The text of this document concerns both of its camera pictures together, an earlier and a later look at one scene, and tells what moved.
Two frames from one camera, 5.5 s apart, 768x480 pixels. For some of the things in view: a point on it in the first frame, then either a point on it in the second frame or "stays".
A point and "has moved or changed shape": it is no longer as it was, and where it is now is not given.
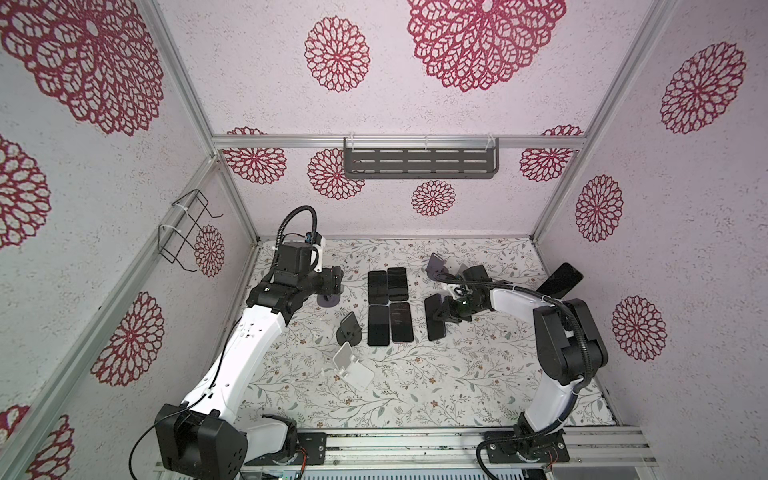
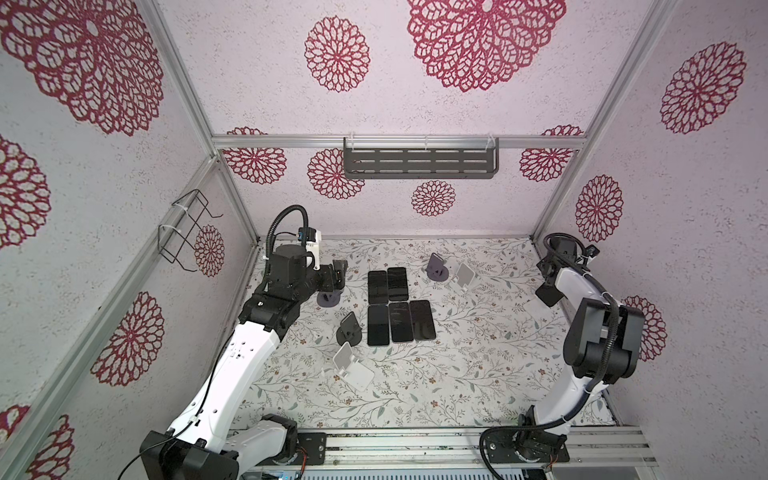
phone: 397,284 stays
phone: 401,322 stays
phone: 378,287 stays
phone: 436,329 has moved or changed shape
